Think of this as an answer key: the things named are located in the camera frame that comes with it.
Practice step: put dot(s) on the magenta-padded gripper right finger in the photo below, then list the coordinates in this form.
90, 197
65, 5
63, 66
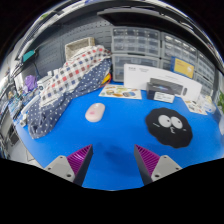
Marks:
163, 166

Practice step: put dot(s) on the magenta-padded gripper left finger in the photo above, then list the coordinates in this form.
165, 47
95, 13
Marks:
63, 166

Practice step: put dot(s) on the pink computer mouse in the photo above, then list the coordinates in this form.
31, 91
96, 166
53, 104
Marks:
95, 112

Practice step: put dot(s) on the black mouse pad with eyes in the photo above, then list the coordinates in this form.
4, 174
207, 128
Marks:
166, 137

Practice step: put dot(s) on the navy polka-dot cloth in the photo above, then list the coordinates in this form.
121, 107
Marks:
50, 116

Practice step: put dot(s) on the cartoon sticker sheet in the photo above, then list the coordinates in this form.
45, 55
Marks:
195, 107

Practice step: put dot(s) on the clear plastic tissue pack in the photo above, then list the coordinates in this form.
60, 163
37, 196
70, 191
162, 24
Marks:
208, 104

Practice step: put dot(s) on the small black box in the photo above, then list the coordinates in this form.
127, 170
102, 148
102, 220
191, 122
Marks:
163, 87

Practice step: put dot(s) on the small white appliance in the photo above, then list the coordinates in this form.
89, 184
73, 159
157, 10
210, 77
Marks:
43, 83

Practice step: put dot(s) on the green potted plant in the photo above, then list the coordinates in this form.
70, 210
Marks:
221, 101

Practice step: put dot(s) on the food sticker sheet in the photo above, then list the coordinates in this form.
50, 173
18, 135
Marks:
116, 90

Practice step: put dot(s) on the purple soft bag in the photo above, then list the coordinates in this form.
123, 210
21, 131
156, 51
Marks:
30, 82

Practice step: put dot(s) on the red blue checkered cloth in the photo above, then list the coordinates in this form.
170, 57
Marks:
70, 75

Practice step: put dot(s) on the long white keyboard box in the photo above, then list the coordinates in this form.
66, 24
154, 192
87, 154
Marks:
136, 75

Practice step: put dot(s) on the yellow and red toy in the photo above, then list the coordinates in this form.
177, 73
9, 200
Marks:
106, 79

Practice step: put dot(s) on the blue and yellow card package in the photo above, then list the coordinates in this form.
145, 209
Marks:
182, 67

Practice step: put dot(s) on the grey pegboard panel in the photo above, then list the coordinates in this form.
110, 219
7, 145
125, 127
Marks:
53, 56

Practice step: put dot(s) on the teal tool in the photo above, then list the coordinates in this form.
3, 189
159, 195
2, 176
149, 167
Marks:
28, 55

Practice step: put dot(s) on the white woven basket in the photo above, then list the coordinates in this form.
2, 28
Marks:
78, 46

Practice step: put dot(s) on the dark wall shelf unit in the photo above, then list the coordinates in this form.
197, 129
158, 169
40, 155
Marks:
133, 16

